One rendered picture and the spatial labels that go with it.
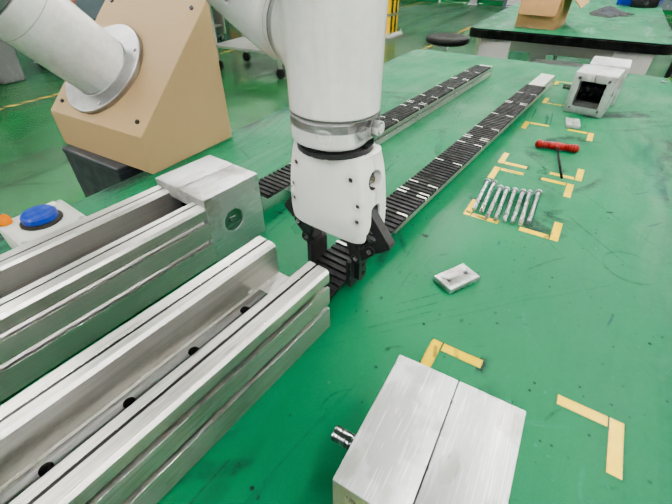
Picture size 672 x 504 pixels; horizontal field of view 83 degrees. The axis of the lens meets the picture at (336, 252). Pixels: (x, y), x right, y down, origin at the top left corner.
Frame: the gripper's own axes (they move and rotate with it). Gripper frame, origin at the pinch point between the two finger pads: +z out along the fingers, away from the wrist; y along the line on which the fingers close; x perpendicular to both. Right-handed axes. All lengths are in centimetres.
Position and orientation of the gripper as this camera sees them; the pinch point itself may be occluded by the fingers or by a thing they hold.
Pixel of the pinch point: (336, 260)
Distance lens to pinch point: 46.8
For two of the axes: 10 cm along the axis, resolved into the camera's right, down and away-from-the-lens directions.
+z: 0.1, 7.8, 6.3
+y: -8.0, -3.7, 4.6
